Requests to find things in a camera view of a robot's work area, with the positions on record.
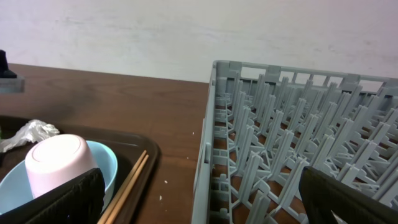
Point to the wooden chopstick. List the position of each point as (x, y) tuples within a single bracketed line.
[(124, 186), (130, 189)]

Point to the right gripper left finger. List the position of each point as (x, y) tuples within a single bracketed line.
[(79, 200)]

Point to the white cup in bowl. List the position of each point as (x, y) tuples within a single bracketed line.
[(57, 160)]

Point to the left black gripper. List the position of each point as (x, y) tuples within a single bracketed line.
[(10, 81)]

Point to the white tissue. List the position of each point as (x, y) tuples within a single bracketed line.
[(33, 131)]

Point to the light blue bowl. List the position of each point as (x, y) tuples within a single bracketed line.
[(109, 161)]

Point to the wooden chopstick right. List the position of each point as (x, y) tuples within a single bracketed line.
[(130, 189)]

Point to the wooden chopstick left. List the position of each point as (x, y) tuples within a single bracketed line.
[(124, 186)]

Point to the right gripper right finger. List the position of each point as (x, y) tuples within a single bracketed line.
[(324, 197)]

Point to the grey dishwasher rack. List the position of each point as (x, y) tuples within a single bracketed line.
[(264, 124)]

